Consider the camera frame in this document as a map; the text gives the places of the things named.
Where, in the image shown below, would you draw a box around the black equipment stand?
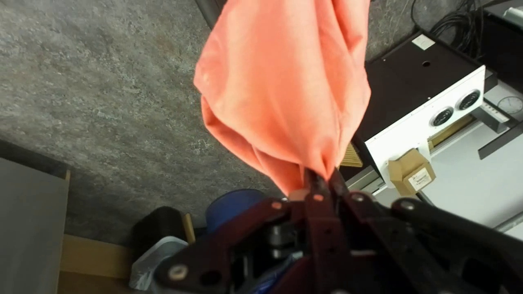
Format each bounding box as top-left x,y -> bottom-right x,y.
468,0 -> 523,159

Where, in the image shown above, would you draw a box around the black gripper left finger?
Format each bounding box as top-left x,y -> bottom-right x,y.
154,167 -> 332,294

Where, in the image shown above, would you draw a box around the black floor cables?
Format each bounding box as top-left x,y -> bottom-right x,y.
411,0 -> 484,42

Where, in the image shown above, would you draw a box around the pink shirt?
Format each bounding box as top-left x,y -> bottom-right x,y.
194,0 -> 375,197

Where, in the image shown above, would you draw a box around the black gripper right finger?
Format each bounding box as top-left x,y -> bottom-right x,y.
328,167 -> 523,294

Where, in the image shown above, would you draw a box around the wooden counter cabinet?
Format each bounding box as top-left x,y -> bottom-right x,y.
58,233 -> 133,294

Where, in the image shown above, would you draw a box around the stainless steel dishwasher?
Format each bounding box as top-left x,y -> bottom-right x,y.
0,154 -> 73,294

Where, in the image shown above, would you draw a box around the small cardboard box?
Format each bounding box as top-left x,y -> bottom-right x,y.
386,146 -> 439,195

